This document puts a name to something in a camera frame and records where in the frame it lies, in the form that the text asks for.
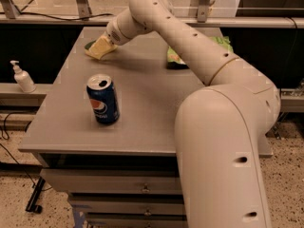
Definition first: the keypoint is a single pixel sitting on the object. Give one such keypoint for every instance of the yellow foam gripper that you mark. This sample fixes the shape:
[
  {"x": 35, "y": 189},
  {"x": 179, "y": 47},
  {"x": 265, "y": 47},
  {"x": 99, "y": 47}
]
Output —
[{"x": 113, "y": 34}]

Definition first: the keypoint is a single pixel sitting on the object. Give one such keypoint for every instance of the green and yellow sponge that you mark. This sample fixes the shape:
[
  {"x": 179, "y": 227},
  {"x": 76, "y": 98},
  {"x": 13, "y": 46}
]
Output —
[{"x": 89, "y": 45}]

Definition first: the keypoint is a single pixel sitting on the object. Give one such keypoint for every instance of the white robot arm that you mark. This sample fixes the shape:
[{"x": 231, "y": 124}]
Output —
[{"x": 218, "y": 128}]

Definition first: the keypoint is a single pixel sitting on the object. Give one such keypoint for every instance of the blue Pepsi can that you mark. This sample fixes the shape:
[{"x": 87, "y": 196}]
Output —
[{"x": 102, "y": 95}]

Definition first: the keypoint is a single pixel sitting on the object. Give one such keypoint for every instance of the green snack bag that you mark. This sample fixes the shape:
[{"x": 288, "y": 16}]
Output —
[{"x": 173, "y": 57}]

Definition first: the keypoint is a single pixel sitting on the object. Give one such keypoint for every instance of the white pump bottle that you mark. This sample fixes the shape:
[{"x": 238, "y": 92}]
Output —
[{"x": 22, "y": 78}]

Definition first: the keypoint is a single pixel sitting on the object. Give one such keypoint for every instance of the grey drawer cabinet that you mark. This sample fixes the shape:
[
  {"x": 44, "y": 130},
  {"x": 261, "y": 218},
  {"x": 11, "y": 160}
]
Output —
[{"x": 125, "y": 173}]

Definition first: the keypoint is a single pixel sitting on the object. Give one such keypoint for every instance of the black metal foot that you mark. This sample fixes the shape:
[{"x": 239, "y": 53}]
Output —
[{"x": 32, "y": 206}]

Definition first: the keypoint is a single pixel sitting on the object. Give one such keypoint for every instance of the grey metal bracket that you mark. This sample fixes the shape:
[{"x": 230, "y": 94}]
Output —
[{"x": 199, "y": 10}]

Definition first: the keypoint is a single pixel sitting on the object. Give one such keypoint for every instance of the grey window rail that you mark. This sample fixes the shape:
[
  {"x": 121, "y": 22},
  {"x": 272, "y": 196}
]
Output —
[{"x": 230, "y": 22}]

